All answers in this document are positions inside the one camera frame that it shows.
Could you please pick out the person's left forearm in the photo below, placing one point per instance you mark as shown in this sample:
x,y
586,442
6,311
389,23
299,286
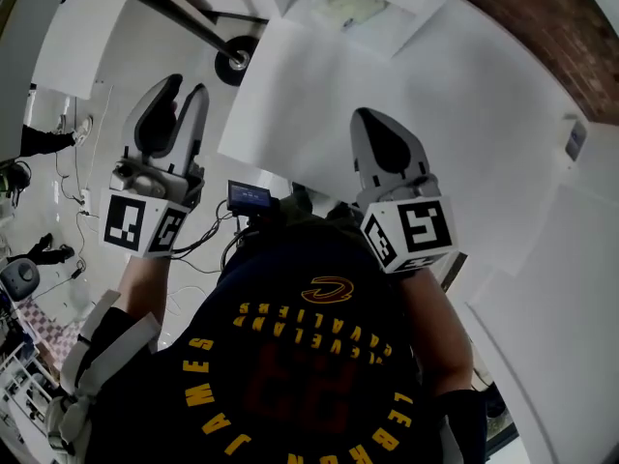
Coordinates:
x,y
142,288

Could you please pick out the person's dark trousers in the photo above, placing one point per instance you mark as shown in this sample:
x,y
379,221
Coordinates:
x,y
300,208

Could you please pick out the grey round device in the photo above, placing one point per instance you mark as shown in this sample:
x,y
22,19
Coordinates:
x,y
19,278

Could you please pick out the white power strip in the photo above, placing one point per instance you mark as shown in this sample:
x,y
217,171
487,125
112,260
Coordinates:
x,y
85,202

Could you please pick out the black headphones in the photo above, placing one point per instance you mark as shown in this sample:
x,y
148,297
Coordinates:
x,y
14,179

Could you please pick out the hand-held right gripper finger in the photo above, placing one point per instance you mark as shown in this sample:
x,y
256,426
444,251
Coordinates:
x,y
382,145

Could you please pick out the pale green pack of tissues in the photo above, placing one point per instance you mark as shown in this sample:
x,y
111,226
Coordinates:
x,y
350,8

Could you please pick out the white flat board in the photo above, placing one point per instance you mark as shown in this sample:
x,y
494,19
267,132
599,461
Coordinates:
x,y
77,41

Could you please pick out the black caster wheel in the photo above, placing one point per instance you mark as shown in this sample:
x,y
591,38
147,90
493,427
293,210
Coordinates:
x,y
232,73

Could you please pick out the pink checkered mat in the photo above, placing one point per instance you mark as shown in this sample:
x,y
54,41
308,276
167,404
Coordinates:
x,y
50,329

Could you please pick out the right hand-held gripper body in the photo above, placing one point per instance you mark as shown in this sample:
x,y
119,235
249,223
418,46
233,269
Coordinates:
x,y
425,227

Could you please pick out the small black chest monitor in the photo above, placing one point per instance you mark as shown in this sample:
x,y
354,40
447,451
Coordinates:
x,y
249,196

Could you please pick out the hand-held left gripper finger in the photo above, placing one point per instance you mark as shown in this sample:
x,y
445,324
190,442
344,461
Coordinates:
x,y
186,138
130,133

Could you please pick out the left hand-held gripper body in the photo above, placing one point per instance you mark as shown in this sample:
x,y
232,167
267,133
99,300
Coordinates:
x,y
123,220

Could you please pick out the black metal pole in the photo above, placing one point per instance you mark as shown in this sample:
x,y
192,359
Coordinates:
x,y
169,8

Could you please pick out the grey wall socket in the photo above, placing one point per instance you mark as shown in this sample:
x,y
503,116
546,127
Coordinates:
x,y
575,138

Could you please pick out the person's right forearm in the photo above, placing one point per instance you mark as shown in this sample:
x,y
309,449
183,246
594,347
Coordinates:
x,y
435,327

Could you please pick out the person's navy printed jersey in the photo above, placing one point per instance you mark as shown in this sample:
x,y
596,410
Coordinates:
x,y
290,356

